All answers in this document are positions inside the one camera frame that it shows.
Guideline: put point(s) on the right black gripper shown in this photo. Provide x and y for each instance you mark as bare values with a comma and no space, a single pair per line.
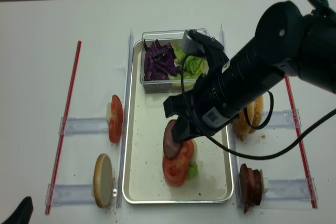
208,107

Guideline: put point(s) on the ham slice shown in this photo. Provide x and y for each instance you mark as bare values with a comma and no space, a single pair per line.
170,148

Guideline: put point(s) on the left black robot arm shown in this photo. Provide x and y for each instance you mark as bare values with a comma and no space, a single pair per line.
22,214

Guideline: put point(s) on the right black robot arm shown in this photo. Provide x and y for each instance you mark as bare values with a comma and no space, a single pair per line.
286,43

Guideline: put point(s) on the lettuce piece on tray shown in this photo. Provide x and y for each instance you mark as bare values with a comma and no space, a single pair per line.
192,170

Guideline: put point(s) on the tomato slice on tray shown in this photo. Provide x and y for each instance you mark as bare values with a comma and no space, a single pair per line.
175,170

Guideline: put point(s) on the green lettuce leaves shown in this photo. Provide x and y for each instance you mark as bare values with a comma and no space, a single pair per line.
193,67

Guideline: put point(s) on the standing tomato slices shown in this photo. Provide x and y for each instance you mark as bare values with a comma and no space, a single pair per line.
114,117

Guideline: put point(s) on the standing meat slices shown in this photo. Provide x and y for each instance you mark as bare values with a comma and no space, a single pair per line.
251,186

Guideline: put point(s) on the clear holder near tomato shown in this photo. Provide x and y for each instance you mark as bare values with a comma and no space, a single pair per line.
73,126

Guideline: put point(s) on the clear holder near meat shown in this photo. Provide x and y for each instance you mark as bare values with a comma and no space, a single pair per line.
289,194

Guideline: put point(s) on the metal tray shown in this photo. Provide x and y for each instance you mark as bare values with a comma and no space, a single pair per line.
143,178

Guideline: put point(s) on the sesame buns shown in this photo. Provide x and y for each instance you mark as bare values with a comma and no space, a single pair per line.
254,115

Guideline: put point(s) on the purple cabbage leaves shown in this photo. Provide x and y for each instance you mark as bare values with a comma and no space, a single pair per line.
158,61

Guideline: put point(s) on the clear salad container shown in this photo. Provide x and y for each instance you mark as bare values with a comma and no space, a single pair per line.
161,86

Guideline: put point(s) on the clear holder near sesame buns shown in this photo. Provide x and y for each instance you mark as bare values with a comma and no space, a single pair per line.
286,119

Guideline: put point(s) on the standing bun half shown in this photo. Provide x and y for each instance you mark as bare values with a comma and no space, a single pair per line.
102,181

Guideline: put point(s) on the right red strip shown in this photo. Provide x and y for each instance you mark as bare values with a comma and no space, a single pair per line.
305,163

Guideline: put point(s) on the red strip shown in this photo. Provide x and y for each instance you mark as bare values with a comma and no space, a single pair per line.
61,137
305,163

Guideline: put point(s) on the left red strip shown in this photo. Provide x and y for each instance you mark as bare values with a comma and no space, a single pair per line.
61,137

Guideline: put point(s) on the clear holder near bun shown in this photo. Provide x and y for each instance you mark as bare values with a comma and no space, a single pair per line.
62,194

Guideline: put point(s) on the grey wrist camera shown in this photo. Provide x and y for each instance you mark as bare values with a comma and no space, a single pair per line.
193,43

